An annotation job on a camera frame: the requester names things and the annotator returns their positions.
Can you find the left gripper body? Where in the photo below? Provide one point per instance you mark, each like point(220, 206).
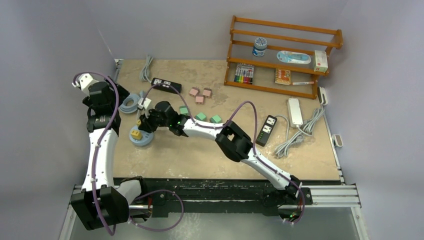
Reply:
point(122, 94)

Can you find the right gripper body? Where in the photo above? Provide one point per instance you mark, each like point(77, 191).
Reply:
point(156, 120)

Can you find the green charger plug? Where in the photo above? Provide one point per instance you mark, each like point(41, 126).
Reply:
point(184, 110)

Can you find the black power strip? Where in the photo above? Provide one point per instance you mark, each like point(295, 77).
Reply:
point(166, 85)
point(266, 130)

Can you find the white power strip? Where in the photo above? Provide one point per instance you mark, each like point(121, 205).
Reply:
point(294, 112)

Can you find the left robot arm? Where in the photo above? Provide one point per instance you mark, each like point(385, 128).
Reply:
point(100, 203)

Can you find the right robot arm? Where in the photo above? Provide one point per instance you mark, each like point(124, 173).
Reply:
point(234, 142)

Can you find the round white socket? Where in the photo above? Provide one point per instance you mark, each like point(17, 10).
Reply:
point(146, 140)

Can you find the marker pen set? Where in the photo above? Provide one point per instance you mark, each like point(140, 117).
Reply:
point(244, 73)

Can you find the blue white jar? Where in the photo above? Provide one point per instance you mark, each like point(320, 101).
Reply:
point(260, 45)

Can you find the small orange notebook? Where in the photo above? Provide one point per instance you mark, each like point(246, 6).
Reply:
point(282, 77)

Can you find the wooden shelf rack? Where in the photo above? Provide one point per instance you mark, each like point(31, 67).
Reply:
point(280, 37)

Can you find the blue oval package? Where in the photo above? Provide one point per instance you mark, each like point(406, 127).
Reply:
point(290, 57)

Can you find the white pen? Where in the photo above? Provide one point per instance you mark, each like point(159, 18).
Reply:
point(302, 83)

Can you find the white red box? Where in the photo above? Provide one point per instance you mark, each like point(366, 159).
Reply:
point(320, 61)

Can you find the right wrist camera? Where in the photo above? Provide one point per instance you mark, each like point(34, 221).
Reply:
point(144, 105)

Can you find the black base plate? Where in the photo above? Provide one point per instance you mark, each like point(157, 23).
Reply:
point(163, 196)

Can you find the white wall clip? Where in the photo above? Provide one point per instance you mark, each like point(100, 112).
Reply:
point(322, 96)
point(337, 140)

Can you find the lower white wall clip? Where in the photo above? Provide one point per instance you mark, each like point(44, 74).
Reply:
point(337, 140)

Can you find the aluminium rail frame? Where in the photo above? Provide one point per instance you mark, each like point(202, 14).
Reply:
point(324, 196)

